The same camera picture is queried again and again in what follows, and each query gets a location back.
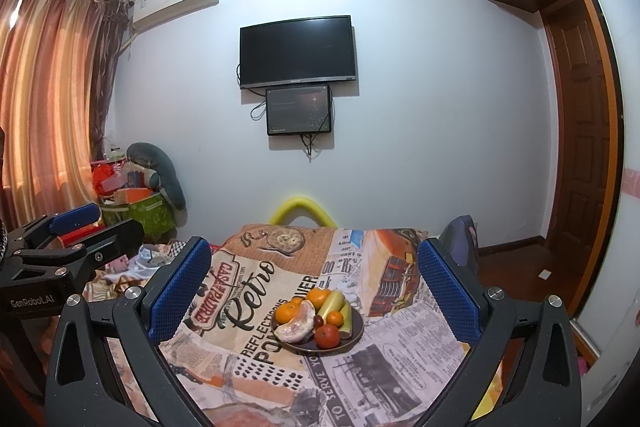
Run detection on red tomato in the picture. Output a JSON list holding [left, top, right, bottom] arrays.
[[314, 324, 342, 350]]

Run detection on brown wooden door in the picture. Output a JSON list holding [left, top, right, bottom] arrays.
[[542, 0, 613, 308]]

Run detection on dark blue backpack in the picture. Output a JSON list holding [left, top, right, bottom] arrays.
[[437, 215, 480, 269]]

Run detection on orange box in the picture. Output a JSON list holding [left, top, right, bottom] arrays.
[[114, 188, 153, 205]]

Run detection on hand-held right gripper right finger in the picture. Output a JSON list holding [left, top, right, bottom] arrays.
[[416, 237, 586, 427]]

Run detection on dark brown plate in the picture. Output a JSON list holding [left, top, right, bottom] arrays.
[[272, 289, 366, 356]]

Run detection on red bag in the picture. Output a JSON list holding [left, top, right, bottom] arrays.
[[91, 159, 126, 196]]

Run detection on green box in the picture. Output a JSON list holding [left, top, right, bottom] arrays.
[[100, 192, 176, 238]]

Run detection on small black monitor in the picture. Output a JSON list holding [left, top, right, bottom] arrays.
[[265, 83, 333, 136]]

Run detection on brown drape curtain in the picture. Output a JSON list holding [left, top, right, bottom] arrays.
[[90, 0, 132, 162]]

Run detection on yellow chair back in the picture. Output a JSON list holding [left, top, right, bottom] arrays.
[[269, 196, 335, 228]]

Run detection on white cloth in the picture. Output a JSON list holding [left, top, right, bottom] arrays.
[[127, 243, 173, 278]]

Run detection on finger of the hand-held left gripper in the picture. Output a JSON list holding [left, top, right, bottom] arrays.
[[10, 218, 146, 279], [4, 203, 103, 254]]

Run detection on large orange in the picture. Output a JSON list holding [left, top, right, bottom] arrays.
[[275, 302, 303, 325]]

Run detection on grey-green plush pillow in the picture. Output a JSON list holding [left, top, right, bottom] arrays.
[[126, 142, 187, 210]]

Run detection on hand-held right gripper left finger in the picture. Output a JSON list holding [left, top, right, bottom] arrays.
[[45, 235, 213, 427]]

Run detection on peeled pomelo piece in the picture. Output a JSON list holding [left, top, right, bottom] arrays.
[[274, 300, 318, 344]]

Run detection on black wall television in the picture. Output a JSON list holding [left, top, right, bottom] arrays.
[[239, 15, 358, 90]]

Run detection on printed blanket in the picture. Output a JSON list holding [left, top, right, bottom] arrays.
[[102, 223, 503, 427]]

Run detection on orange sheer curtain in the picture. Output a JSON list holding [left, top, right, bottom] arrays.
[[0, 0, 108, 230]]

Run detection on black cable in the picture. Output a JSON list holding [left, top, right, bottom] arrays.
[[299, 132, 321, 162], [249, 88, 268, 122]]

